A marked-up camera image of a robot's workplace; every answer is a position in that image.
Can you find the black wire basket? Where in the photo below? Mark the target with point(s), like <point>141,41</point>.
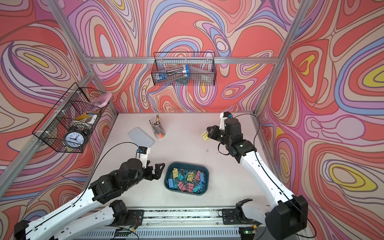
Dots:
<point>52,129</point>
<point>202,67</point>

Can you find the pink binder clip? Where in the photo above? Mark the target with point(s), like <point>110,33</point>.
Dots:
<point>198,176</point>
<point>181,186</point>

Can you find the translucent blue box lid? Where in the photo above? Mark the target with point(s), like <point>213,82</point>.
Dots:
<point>139,137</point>

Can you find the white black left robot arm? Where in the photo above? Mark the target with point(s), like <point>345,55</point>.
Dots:
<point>96,206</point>

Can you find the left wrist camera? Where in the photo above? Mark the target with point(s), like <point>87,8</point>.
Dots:
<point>142,154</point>

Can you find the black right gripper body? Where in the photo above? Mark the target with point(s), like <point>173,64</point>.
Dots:
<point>220,135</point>

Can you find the black alarm clock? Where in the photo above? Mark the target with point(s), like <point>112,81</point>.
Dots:
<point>76,137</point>

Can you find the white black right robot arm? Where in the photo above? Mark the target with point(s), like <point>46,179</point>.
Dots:
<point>286,213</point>

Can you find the black wire basket back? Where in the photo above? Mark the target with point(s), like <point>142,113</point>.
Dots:
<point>202,67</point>

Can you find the teal binder clip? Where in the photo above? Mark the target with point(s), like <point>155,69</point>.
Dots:
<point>198,189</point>
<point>181,175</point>

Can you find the black wire basket left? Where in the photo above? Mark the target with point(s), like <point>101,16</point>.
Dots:
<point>52,129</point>

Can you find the green yellow binder clip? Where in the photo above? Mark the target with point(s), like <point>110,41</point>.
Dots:
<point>190,177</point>

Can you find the clear tube with pens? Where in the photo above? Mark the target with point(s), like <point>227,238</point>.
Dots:
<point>173,73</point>

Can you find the dark teal storage tray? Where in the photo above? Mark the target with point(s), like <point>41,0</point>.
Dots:
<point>186,168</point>

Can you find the clear cup with pens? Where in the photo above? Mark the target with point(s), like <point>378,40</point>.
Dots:
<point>157,127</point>

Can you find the pink plastic item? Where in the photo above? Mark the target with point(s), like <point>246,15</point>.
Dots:
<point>102,100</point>

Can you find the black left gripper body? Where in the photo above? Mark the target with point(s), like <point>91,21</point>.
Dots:
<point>146,173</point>

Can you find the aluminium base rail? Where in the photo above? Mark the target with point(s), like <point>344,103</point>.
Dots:
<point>180,224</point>

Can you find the yellow white box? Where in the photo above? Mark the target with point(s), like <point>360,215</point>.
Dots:
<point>87,118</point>

